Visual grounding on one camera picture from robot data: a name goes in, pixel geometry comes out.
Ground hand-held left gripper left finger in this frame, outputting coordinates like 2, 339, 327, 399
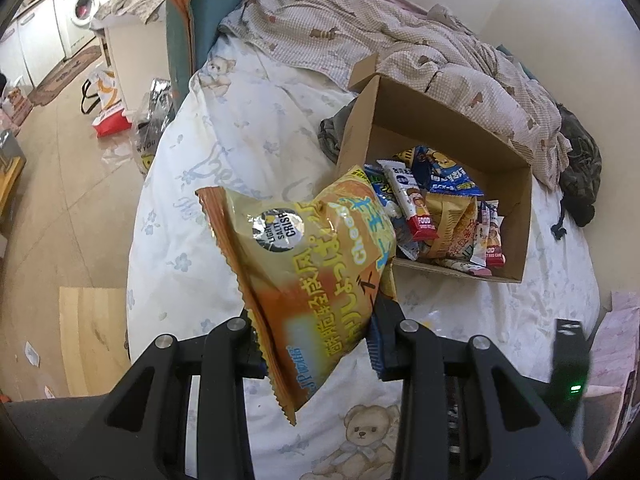
65, 317, 266, 480

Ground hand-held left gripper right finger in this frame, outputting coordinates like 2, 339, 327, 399
367, 295, 591, 480

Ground yellow orange chips bag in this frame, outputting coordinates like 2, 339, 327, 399
195, 165, 398, 427

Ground pink bear print snack packet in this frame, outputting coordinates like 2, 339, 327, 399
435, 257, 493, 278

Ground orange snack packet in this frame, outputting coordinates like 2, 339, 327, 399
422, 195, 478, 261

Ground white red rice cake packet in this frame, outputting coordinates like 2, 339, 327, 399
470, 200, 508, 266
376, 159, 440, 242

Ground blue cartoon snack packet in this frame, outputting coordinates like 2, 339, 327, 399
410, 146, 485, 197

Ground cardboard box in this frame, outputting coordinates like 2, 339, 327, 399
335, 54, 533, 285

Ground pink bedding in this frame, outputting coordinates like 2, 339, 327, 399
585, 290, 640, 441

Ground wooden board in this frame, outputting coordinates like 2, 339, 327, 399
59, 287, 133, 397

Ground camouflage cloth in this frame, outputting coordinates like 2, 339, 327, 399
555, 104, 603, 228

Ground grey green cloth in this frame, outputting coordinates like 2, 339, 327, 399
318, 105, 358, 163

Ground silver plastic bag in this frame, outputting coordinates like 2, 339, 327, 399
131, 77, 176, 178

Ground red bag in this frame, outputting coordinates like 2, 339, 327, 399
92, 102, 133, 138

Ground white shopping bag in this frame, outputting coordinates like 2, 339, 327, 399
81, 67, 121, 116

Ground white low cabinet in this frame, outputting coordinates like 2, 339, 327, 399
92, 12, 168, 116

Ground checked bear print blanket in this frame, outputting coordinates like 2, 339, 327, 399
220, 0, 573, 191

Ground brown patterned rug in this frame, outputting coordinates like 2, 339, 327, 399
27, 45, 103, 107

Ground teal cushion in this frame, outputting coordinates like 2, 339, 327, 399
165, 0, 256, 111

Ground white kitchen cabinets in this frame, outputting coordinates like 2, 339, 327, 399
0, 0, 66, 91

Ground white washing machine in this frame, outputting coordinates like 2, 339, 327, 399
52, 0, 118, 61

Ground black cord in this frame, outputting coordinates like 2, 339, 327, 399
550, 195, 571, 241

